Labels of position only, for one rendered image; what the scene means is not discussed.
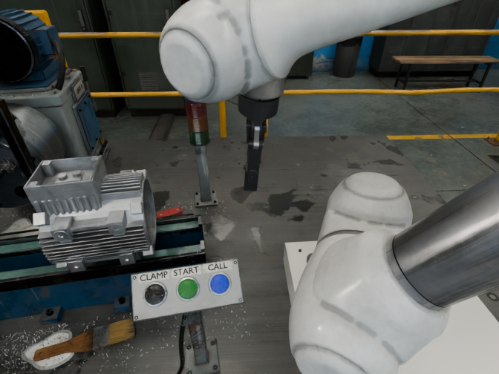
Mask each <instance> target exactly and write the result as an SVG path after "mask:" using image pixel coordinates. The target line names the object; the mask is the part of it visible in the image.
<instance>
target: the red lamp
mask: <svg viewBox="0 0 499 374"><path fill-rule="evenodd" d="M185 103H186V113H187V116H188V117H191V118H200V117H204V116H206V115H207V109H206V103H200V102H196V103H192V102H187V101H186V100H185Z"/></svg>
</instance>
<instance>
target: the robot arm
mask: <svg viewBox="0 0 499 374"><path fill-rule="evenodd" d="M456 1H460V0H191V1H188V2H187V3H185V4H183V5H182V6H181V7H179V8H178V9H177V10H176V11H175V12H174V14H173V15H172V16H171V18H170V19H169V20H168V21H167V23H166V25H165V27H164V28H163V31H162V33H161V36H160V41H159V53H160V61H161V65H162V68H163V71H164V73H165V75H166V78H167V79H168V80H169V82H170V83H171V85H172V86H173V87H174V88H175V89H176V90H177V91H178V92H179V93H180V94H181V95H182V96H184V97H186V98H187V99H189V100H191V101H193V102H200V103H215V102H223V101H226V100H228V99H231V98H233V97H234V96H236V95H237V94H238V110H239V112H240V113H241V114H242V115H244V116H245V117H246V118H247V123H246V131H247V143H248V149H247V163H246V165H244V170H245V176H244V191H257V186H258V173H259V171H260V169H259V167H260V163H261V152H262V148H263V146H264V135H265V133H266V132H267V124H266V122H267V119H270V118H272V117H274V116H275V115H276V114H277V112H278V104H279V98H280V95H282V94H283V93H284V85H285V83H286V82H285V81H286V79H287V75H288V73H289V72H290V69H291V67H292V66H293V64H294V63H295V61H296V60H297V59H299V58H300V57H302V56H303V55H305V54H307V53H310V52H313V51H315V50H318V49H320V48H323V47H327V46H329V45H333V44H336V43H338V42H342V41H344V40H347V39H351V38H353V37H356V36H360V35H362V34H365V33H369V32H371V31H373V30H377V29H380V28H382V27H386V26H388V25H390V24H394V23H397V22H401V21H402V20H405V19H409V18H411V17H414V16H418V15H420V14H422V13H426V12H428V11H431V10H435V9H437V8H439V7H443V6H446V5H448V4H451V3H454V2H456ZM412 218H413V213H412V208H411V203H410V201H409V199H408V195H407V193H406V191H405V189H404V188H403V187H402V186H401V185H400V184H399V183H398V182H397V181H396V180H395V179H393V178H391V177H389V176H386V175H384V174H378V173H373V172H359V173H356V174H353V175H351V176H349V177H347V178H345V179H343V181H341V182H340V184H338V186H337V187H336V188H335V189H334V191H333V193H332V194H331V195H330V197H329V199H328V202H327V208H326V212H325V215H324V219H323V222H322V227H321V231H320V233H319V238H318V241H317V244H316V247H315V250H314V252H313V253H310V254H308V255H307V265H306V266H305V268H304V271H303V273H302V275H301V278H300V281H299V284H298V286H297V289H296V292H295V294H294V298H293V302H292V305H291V307H290V316H289V339H290V349H291V353H292V355H293V357H294V359H295V360H296V364H297V366H298V369H299V370H300V372H301V374H397V373H398V369H399V366H400V365H403V364H405V363H406V362H407V361H409V360H410V359H411V358H412V357H413V356H414V355H416V354H417V353H418V352H419V351H420V350H421V349H422V348H423V347H425V346H426V345H427V344H429V343H430V342H431V341H432V340H434V339H435V338H437V337H439V336H441V335H442V334H443V332H444V330H445V328H446V326H447V323H448V321H449V316H450V311H451V306H452V305H455V304H458V303H460V302H462V301H466V300H468V299H470V298H473V297H476V296H478V295H482V294H483V293H486V292H489V291H492V290H493V289H497V288H499V170H498V171H496V172H495V173H494V174H492V175H490V176H489V177H487V178H486V179H484V180H482V181H481V182H479V183H478V184H476V185H475V186H472V187H471V188H470V189H468V190H467V191H465V192H463V193H462V194H460V195H458V196H457V197H455V198H454V199H452V200H450V201H449V202H447V203H446V204H444V205H443V206H441V207H439V208H438V209H436V210H435V211H433V212H432V213H430V214H428V215H427V216H425V217H424V218H422V219H421V220H418V221H417V222H416V223H414V224H413V225H411V224H412Z"/></svg>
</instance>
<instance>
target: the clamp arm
mask: <svg viewBox="0 0 499 374"><path fill-rule="evenodd" d="M0 129H1V131H2V133H3V135H4V137H5V139H6V140H7V143H8V145H9V146H10V149H11V151H12V152H13V155H14V157H15V158H16V160H17V162H18V164H19V166H20V168H21V170H22V172H21V173H22V176H23V177H25V178H26V180H27V181H28V180H29V179H30V177H31V176H32V174H33V173H34V171H35V170H36V165H35V163H34V161H33V159H32V156H31V155H30V152H29V151H28V149H27V146H26V145H25V141H24V140H23V138H22V135H21V134H20V132H19V129H18V127H17V125H16V123H15V121H14V119H13V116H12V114H11V112H10V110H9V108H8V106H7V103H6V102H5V100H4V98H0Z"/></svg>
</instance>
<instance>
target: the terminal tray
mask: <svg viewBox="0 0 499 374"><path fill-rule="evenodd" d="M94 157H97V159H95V160H93V158H94ZM45 162H48V163H47V164H44V163H45ZM106 175H107V170H106V167H105V163H104V160H103V158H102V155H100V156H92V157H76V158H67V159H60V160H44V161H41V162H40V164H39V165H38V167H37V168H36V170H35V171H34V173H33V174H32V176H31V177H30V179H29V180H28V181H27V183H26V184H25V186H24V188H23V189H24V190H25V193H26V195H27V197H28V199H29V201H30V202H31V204H32V205H33V207H34V208H35V210H36V213H39V212H47V213H48V214H49V216H51V215H52V214H55V215H56V216H57V215H58V214H59V213H62V215H64V214H65V212H68V213H69V214H71V213H72V212H73V211H75V213H78V212H79V211H82V212H85V210H88V211H92V209H95V211H98V210H99V209H101V208H102V201H101V198H100V194H101V193H100V190H101V187H102V182H103V179H104V177H105V176H106ZM85 177H89V178H88V179H87V180H85ZM30 183H34V184H33V185H30Z"/></svg>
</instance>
